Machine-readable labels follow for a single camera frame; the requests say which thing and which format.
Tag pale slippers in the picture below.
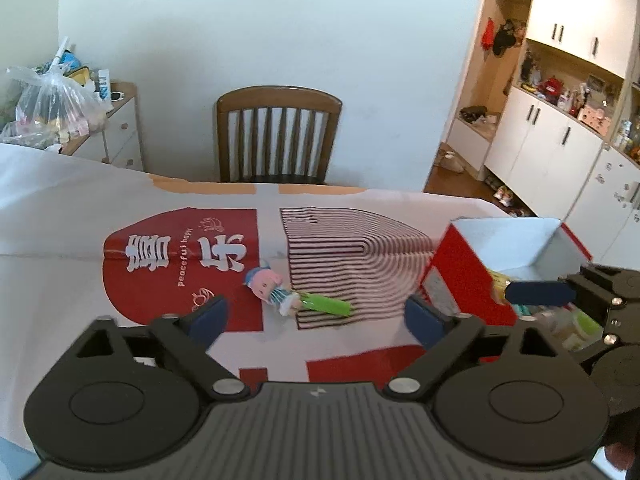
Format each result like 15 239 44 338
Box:
434 150 466 175

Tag person's right hand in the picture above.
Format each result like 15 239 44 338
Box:
602 442 638 472

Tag white blue tube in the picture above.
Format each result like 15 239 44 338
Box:
96 70 113 111

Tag small white drawer cabinet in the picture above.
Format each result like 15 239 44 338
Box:
62 81 146 173

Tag black hanging bag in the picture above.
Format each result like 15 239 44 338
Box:
492 20 523 57

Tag toothpick jar with green lid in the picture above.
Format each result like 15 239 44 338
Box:
550 307 603 353

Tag red white printed paper sheet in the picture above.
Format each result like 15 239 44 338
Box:
0 142 513 456

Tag pink-haired doll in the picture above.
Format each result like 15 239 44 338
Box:
243 266 303 317

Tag brown wooden chair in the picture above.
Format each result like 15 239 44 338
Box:
215 86 344 186

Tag clear plastic bag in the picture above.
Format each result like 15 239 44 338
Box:
0 65 108 148

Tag pink decorated box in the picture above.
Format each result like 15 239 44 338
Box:
580 107 612 133

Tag red cardboard box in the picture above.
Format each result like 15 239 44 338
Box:
419 216 596 356

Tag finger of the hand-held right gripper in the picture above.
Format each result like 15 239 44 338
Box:
575 304 640 372
504 262 640 307

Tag blue yellow toy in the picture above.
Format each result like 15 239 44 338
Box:
60 52 93 83

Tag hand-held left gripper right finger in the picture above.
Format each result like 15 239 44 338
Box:
382 295 571 402

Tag white wall cabinet unit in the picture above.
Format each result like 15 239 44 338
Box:
452 0 640 261

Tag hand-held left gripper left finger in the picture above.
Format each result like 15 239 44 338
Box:
75 296 251 402

